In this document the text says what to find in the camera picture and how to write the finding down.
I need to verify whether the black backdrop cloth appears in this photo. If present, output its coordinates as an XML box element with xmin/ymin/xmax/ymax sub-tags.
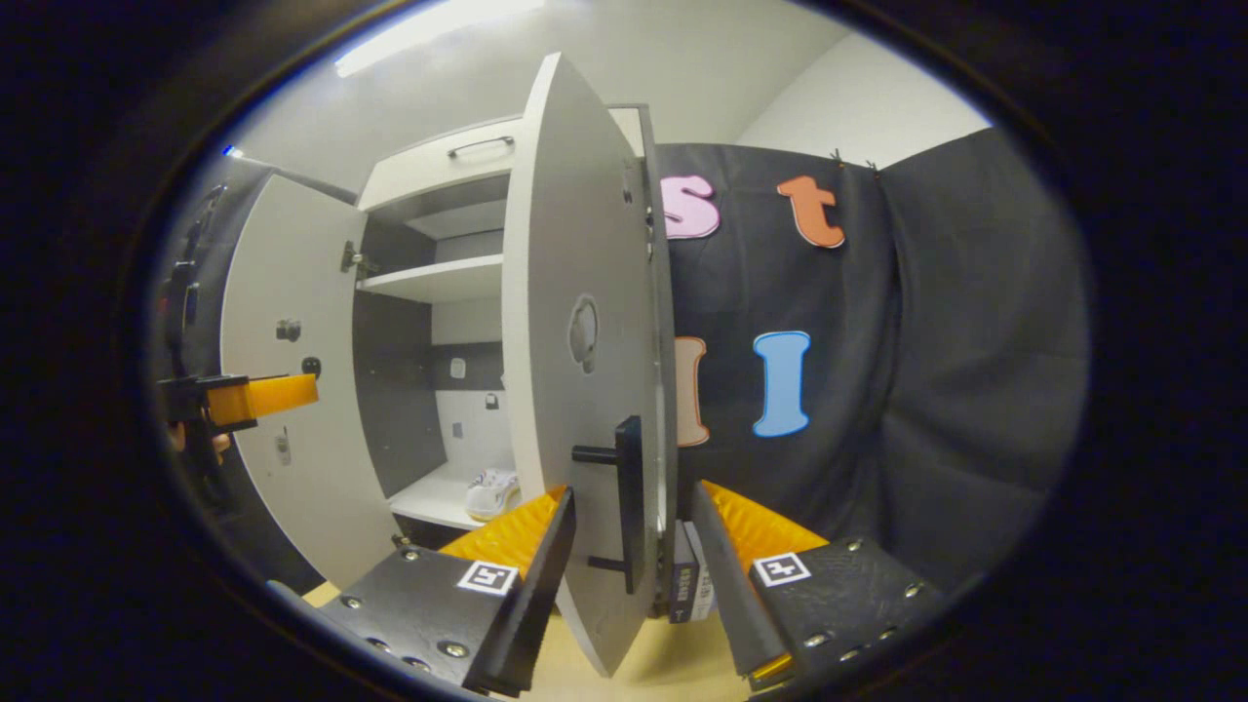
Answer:
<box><xmin>146</xmin><ymin>127</ymin><xmax>1091</xmax><ymax>591</ymax></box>

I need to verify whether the white shoe cabinet door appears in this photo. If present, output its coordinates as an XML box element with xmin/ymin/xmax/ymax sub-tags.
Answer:
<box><xmin>220</xmin><ymin>174</ymin><xmax>430</xmax><ymax>591</ymax></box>
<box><xmin>501</xmin><ymin>52</ymin><xmax>679</xmax><ymax>679</ymax></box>

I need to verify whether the white canvas shoe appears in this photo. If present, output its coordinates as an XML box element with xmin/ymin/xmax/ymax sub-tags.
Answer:
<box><xmin>463</xmin><ymin>468</ymin><xmax>522</xmax><ymax>524</ymax></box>

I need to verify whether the white shoe cabinet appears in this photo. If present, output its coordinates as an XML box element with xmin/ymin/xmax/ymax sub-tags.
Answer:
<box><xmin>351</xmin><ymin>102</ymin><xmax>679</xmax><ymax>625</ymax></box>

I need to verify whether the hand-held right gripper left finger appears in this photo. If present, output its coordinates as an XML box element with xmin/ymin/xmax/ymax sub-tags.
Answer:
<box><xmin>317</xmin><ymin>486</ymin><xmax>578</xmax><ymax>699</ymax></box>

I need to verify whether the black door handle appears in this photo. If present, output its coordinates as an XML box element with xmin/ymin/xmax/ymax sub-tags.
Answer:
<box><xmin>572</xmin><ymin>415</ymin><xmax>646</xmax><ymax>596</ymax></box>

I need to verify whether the dark blue cardboard box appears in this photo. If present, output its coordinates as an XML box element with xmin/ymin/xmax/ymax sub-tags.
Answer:
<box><xmin>671</xmin><ymin>522</ymin><xmax>720</xmax><ymax>626</ymax></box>

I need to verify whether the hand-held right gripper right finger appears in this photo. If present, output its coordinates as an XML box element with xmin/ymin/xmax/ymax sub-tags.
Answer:
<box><xmin>687</xmin><ymin>480</ymin><xmax>945</xmax><ymax>693</ymax></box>

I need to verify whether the white cabinet drawer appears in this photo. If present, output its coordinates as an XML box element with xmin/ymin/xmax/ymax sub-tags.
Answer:
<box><xmin>357</xmin><ymin>117</ymin><xmax>527</xmax><ymax>211</ymax></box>

